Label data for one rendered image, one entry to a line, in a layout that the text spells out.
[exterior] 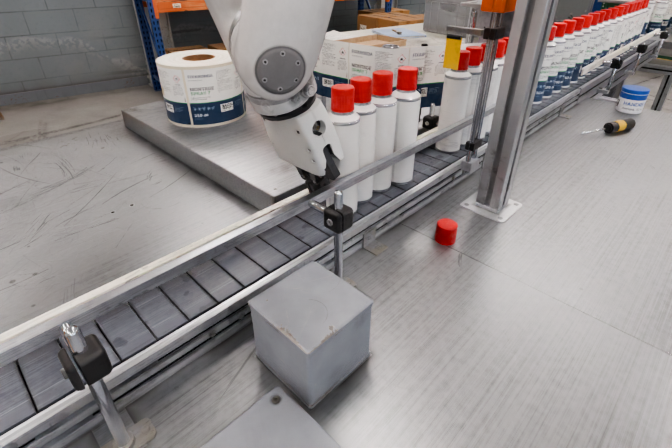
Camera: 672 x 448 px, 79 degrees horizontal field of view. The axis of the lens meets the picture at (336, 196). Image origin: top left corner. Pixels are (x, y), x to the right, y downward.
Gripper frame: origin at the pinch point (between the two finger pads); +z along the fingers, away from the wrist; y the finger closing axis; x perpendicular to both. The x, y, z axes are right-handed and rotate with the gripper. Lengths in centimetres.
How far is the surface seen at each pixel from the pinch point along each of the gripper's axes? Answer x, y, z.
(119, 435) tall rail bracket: 36.5, -9.8, -4.0
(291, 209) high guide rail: 7.9, -4.3, -4.8
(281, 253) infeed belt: 11.1, -1.8, 2.9
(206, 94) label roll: -10.2, 48.8, 1.6
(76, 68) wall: -55, 441, 91
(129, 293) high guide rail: 27.6, -4.2, -11.6
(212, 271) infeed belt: 19.5, 1.5, -0.5
